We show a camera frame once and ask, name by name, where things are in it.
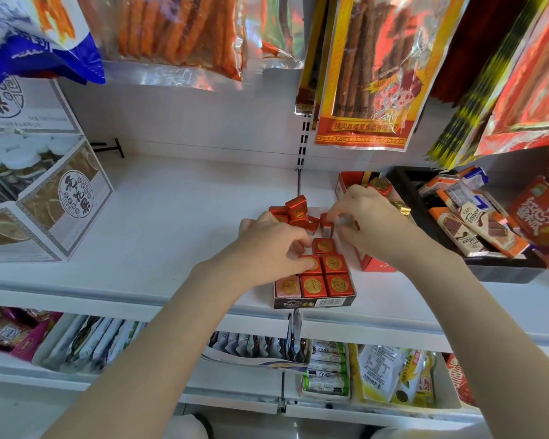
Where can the dark red snack bag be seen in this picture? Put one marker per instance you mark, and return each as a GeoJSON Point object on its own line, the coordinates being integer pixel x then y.
{"type": "Point", "coordinates": [476, 41]}

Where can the cluster of red square candies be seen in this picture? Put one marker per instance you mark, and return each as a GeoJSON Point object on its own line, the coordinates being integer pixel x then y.
{"type": "Point", "coordinates": [334, 285]}

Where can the stack of green white packets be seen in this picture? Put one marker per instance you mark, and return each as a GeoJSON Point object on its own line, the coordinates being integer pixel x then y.
{"type": "Point", "coordinates": [325, 381]}

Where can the yellow black striped bags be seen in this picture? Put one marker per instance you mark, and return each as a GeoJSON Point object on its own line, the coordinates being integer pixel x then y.
{"type": "Point", "coordinates": [471, 123]}

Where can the black plastic tray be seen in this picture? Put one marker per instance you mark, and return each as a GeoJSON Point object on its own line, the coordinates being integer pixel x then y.
{"type": "Point", "coordinates": [508, 271]}

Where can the white blue snack bag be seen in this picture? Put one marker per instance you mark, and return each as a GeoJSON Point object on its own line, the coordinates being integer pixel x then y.
{"type": "Point", "coordinates": [50, 54]}

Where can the person's right hand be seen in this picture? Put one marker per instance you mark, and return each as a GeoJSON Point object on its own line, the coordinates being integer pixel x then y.
{"type": "Point", "coordinates": [389, 233]}

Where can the person's right forearm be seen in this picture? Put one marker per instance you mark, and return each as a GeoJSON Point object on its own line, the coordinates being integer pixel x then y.
{"type": "Point", "coordinates": [498, 352]}

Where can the pile of pink snack packets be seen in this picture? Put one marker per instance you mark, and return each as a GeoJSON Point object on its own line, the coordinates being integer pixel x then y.
{"type": "Point", "coordinates": [9, 331]}

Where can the red orange snack bag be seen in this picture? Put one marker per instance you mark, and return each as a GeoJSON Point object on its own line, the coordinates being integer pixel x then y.
{"type": "Point", "coordinates": [530, 95]}

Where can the heap of gold candies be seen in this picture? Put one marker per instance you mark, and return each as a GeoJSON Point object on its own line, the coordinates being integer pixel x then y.
{"type": "Point", "coordinates": [379, 185]}

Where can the white box of red chocolates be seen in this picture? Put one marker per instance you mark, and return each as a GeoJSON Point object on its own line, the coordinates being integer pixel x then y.
{"type": "Point", "coordinates": [302, 304]}

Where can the yellow red bag brown sticks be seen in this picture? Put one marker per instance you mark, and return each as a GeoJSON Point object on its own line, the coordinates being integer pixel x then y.
{"type": "Point", "coordinates": [370, 77]}

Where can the person's left forearm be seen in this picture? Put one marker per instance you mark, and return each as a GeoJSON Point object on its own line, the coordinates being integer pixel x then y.
{"type": "Point", "coordinates": [142, 370]}

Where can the clear green print snack bag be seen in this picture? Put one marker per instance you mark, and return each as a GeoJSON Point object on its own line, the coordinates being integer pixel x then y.
{"type": "Point", "coordinates": [279, 22]}

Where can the wafer bar packets group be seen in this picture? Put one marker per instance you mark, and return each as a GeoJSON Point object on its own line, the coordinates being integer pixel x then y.
{"type": "Point", "coordinates": [476, 224]}

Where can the red Filer candy box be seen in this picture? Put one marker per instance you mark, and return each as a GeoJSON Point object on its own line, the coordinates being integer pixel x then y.
{"type": "Point", "coordinates": [347, 178]}

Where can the black metal hook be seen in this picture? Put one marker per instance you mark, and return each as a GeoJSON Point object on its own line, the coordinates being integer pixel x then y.
{"type": "Point", "coordinates": [105, 147]}

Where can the person's left hand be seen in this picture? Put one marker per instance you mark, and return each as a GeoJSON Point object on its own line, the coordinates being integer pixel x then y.
{"type": "Point", "coordinates": [261, 256]}

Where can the printed jar display box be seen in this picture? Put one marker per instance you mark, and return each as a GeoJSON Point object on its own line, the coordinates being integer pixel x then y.
{"type": "Point", "coordinates": [73, 196]}

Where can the clear bag of orange sticks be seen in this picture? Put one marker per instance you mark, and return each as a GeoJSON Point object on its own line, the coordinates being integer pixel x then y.
{"type": "Point", "coordinates": [178, 31]}

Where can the red orange snack packets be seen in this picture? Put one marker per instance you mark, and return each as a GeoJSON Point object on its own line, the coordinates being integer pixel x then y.
{"type": "Point", "coordinates": [457, 379]}

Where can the red cardboard display box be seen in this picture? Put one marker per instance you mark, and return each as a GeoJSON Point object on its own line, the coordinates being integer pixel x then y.
{"type": "Point", "coordinates": [540, 214]}

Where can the dark brown snack bag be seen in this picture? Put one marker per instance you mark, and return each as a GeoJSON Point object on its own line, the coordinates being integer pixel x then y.
{"type": "Point", "coordinates": [306, 86]}

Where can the white metal shelf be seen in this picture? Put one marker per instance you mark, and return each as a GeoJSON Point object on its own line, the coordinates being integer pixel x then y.
{"type": "Point", "coordinates": [164, 214]}

